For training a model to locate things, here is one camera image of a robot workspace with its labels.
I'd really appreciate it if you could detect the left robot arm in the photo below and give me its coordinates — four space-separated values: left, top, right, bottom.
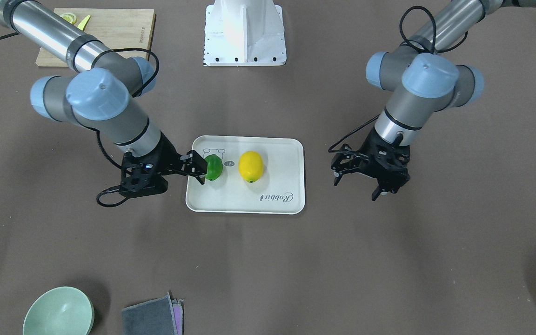
329 0 502 200

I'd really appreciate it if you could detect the lemon slice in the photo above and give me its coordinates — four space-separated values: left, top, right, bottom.
59 13 77 25

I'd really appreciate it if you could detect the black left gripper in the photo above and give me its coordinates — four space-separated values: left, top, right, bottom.
330 129 410 201

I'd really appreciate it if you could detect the grey folded cloth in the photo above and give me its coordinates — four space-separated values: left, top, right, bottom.
121 292 184 335

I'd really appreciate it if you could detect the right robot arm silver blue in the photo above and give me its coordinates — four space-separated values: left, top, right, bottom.
0 0 207 187

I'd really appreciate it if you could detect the yellow lemon wedge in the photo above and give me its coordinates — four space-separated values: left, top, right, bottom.
76 15 91 31

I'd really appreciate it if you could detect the yellow lemon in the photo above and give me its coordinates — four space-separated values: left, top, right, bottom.
238 151 264 183

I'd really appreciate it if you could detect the cream rabbit tray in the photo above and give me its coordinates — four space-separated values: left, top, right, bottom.
185 135 306 214

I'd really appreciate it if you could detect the white pole base plate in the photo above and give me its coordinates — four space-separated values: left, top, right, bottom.
203 0 287 67

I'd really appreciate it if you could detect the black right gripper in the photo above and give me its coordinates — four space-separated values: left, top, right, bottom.
124 132 207 185

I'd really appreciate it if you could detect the green lime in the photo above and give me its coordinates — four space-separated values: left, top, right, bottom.
205 154 223 181

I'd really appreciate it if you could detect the green bowl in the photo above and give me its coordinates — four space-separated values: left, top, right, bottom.
22 287 95 335

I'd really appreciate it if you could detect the wooden cutting board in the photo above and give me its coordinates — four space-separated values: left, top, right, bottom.
53 7 156 50

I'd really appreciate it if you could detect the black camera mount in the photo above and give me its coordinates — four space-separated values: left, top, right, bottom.
119 152 168 199

